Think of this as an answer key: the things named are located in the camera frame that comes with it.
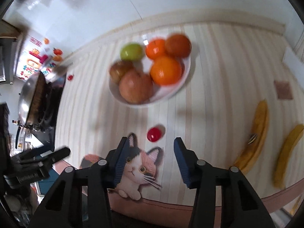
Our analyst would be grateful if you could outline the spotted banana with sticker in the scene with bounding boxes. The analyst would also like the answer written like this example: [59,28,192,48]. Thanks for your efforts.
[233,100,269,174]

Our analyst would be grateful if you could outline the red cherry tomato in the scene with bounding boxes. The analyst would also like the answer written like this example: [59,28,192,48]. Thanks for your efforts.
[146,127,162,143]

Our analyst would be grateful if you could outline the large orange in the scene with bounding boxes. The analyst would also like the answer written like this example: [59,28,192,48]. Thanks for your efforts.
[149,56,182,86]

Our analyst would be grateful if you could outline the green apple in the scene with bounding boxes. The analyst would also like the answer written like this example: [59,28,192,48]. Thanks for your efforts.
[120,43,144,61]

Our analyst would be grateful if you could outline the dark orange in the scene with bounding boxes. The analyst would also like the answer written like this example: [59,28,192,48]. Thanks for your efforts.
[165,34,192,58]

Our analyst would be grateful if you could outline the black stove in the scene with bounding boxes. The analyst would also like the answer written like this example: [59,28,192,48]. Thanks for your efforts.
[27,73,65,151]

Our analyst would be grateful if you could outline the colourful fridge magnets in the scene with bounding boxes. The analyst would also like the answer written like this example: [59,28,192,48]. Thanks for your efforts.
[15,35,64,81]

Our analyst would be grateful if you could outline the brownish red apple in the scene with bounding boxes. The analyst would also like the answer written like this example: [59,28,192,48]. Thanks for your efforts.
[109,60,135,84]

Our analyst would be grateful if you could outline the white oval plate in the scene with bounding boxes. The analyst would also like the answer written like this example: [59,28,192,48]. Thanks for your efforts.
[109,33,191,108]

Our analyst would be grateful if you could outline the curved yellow banana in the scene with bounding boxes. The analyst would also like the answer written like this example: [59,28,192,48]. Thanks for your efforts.
[273,124,303,189]

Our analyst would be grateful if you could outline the white folded cloth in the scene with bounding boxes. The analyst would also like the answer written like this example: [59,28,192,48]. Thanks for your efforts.
[282,47,303,78]

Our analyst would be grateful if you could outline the large red apple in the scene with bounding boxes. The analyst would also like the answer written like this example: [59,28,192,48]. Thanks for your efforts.
[119,69,154,104]

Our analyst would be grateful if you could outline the small tangerine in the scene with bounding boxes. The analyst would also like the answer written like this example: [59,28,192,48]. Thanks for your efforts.
[145,38,166,60]

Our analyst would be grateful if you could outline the steel wok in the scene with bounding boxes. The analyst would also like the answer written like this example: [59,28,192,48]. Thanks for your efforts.
[18,71,47,127]

